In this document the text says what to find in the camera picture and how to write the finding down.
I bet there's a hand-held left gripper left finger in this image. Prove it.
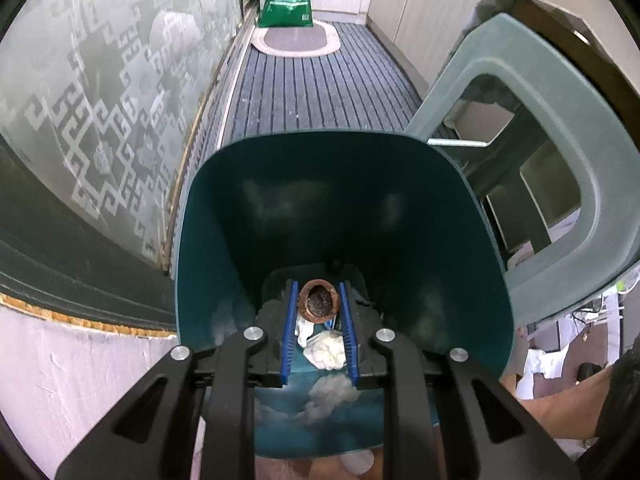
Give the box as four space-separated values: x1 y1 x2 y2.
55 279 301 480

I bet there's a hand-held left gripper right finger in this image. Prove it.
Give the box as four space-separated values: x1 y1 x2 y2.
339 280 581 480

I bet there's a white tissue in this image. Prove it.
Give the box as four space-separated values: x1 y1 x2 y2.
302 329 348 372

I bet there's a walnut shell half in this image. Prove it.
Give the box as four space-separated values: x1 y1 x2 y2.
298 278 342 323

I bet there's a teal plastic bin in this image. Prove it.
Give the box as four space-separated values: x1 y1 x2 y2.
172 130 516 461

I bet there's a small white round object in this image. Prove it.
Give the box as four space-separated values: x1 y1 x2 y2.
340 450 376 477

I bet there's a white cloth pile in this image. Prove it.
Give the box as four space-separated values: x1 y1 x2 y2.
515 345 571 397

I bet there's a grey striped floor rug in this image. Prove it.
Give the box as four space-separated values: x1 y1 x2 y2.
192 20 451 171

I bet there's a dark cloth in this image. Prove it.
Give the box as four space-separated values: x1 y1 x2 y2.
575 332 640 480

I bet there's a frosted patterned glass door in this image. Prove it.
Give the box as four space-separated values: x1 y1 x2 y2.
0 0 251 333

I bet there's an oval grey floor mat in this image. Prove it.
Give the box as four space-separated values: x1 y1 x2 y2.
250 20 342 56

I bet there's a grey green plastic stool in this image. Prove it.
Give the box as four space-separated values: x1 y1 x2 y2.
402 12 640 328

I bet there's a grey cabinet with black handles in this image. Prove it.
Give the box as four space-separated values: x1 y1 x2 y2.
367 0 506 98

